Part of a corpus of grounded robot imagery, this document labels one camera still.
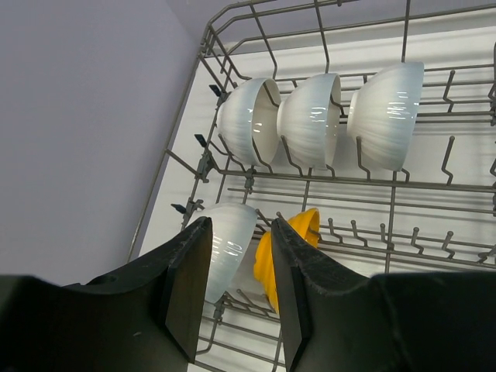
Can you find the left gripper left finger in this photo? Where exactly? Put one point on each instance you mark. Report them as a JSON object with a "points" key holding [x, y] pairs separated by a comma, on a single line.
{"points": [[143, 316]]}

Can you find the white round bowl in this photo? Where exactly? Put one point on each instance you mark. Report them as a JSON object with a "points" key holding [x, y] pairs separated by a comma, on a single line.
{"points": [[383, 113], [247, 121], [233, 225], [308, 119]]}

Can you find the grey wire dish rack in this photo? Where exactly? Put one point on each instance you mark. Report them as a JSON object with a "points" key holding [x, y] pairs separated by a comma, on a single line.
{"points": [[436, 213]]}

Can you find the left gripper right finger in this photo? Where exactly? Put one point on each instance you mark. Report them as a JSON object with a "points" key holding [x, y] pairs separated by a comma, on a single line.
{"points": [[334, 319]]}

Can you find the yellow plastic bowl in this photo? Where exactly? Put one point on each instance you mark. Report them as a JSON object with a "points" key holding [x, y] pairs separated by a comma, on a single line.
{"points": [[306, 225]]}

